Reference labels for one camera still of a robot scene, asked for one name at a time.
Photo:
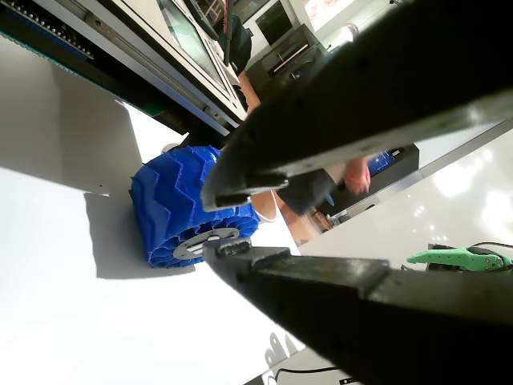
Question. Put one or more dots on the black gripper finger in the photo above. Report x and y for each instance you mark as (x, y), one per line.
(360, 100)
(360, 313)

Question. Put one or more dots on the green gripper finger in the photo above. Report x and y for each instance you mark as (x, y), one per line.
(445, 258)

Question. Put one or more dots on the blue screen monitor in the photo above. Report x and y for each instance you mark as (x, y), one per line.
(382, 162)

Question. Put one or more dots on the person in dark clothes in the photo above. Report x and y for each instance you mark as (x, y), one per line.
(308, 192)

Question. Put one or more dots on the black built-in oven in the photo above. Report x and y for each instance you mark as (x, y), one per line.
(276, 24)

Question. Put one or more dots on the black bag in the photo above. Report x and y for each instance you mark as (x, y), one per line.
(241, 44)

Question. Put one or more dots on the black tripod leg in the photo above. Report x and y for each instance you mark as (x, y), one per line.
(227, 36)

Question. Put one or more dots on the blue ribbed rover wheel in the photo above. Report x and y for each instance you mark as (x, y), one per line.
(168, 200)

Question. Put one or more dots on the wooden top rover chassis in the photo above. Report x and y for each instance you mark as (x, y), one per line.
(120, 60)

